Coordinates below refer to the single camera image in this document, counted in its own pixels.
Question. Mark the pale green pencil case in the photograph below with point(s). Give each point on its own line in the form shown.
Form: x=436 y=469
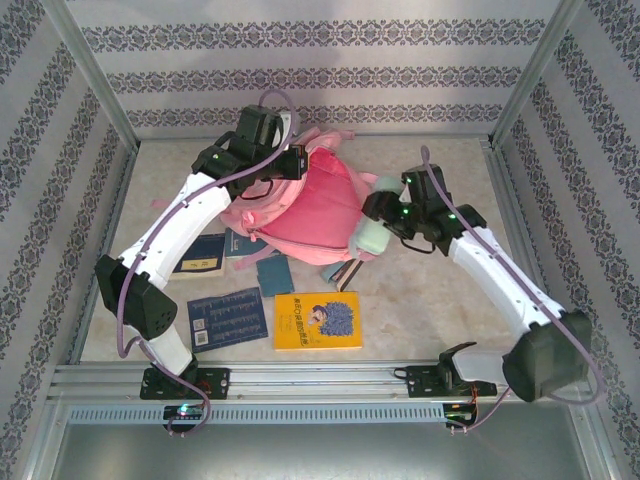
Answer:
x=372 y=237

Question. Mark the pink student backpack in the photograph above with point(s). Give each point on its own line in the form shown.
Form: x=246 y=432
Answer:
x=320 y=215

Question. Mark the light blue notebook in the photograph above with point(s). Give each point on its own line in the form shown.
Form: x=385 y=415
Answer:
x=345 y=275

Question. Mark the navy book with beige label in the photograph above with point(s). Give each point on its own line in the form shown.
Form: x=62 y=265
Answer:
x=207 y=245

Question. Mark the small teal book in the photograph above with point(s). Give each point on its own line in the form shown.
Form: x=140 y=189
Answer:
x=275 y=275

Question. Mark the yellow illustrated book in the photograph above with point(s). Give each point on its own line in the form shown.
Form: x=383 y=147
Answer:
x=295 y=325

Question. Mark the dark blue white-print book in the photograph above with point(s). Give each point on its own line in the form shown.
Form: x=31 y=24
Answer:
x=230 y=320

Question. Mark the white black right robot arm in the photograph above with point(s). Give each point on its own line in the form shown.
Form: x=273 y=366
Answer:
x=500 y=270

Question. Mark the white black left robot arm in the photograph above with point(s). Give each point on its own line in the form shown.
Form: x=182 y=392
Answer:
x=170 y=235

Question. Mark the right controller board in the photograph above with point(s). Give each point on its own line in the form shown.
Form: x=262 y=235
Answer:
x=460 y=415

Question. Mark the controller board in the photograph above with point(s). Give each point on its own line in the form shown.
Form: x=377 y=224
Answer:
x=460 y=415
x=192 y=412

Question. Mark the grey metal sheet panel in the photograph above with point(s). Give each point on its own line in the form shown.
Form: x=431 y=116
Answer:
x=320 y=455

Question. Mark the left controller board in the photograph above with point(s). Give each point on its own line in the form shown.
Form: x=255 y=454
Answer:
x=192 y=412

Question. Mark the aluminium side rail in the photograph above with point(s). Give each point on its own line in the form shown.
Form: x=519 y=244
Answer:
x=106 y=240
x=515 y=210

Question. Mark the aluminium frame post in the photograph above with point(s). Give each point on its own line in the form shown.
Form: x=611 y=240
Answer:
x=96 y=75
x=531 y=75

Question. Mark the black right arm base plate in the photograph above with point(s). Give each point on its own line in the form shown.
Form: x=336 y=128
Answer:
x=420 y=382

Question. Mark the aluminium mounting rail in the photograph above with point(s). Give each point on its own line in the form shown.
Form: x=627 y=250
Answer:
x=310 y=380

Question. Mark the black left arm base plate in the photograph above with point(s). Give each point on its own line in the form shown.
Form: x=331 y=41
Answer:
x=220 y=382

